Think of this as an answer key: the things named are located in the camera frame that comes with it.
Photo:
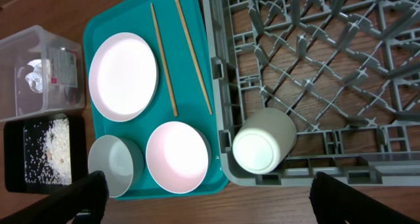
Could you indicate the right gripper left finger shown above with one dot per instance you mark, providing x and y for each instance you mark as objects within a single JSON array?
[{"x": 81, "y": 202}]

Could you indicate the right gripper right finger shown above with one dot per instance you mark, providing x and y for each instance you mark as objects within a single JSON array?
[{"x": 335, "y": 202}]

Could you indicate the grey bowl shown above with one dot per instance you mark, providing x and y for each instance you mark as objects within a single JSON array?
[{"x": 120, "y": 159}]

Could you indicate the white rice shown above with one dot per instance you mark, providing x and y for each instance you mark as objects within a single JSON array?
[{"x": 47, "y": 159}]

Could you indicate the white paper cup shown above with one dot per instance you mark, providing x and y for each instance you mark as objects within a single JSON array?
[{"x": 264, "y": 140}]

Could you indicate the white pink bowl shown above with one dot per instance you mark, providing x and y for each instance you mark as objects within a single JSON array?
[{"x": 178, "y": 157}]

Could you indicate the white napkin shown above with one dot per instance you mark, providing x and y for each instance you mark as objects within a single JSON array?
[{"x": 35, "y": 78}]

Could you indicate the white round plate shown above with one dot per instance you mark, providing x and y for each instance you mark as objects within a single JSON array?
[{"x": 123, "y": 77}]

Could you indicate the wooden chopstick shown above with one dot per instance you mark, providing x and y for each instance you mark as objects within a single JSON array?
[
  {"x": 164, "y": 62},
  {"x": 193, "y": 55}
]

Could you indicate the grey dishwasher rack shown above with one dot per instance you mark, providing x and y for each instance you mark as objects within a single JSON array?
[{"x": 345, "y": 71}]

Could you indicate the black tray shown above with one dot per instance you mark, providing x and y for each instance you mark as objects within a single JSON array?
[{"x": 14, "y": 154}]

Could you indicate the clear plastic bin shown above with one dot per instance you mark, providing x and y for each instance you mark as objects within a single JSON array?
[{"x": 17, "y": 99}]

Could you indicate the teal serving tray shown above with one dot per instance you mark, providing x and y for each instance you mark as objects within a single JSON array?
[{"x": 136, "y": 16}]

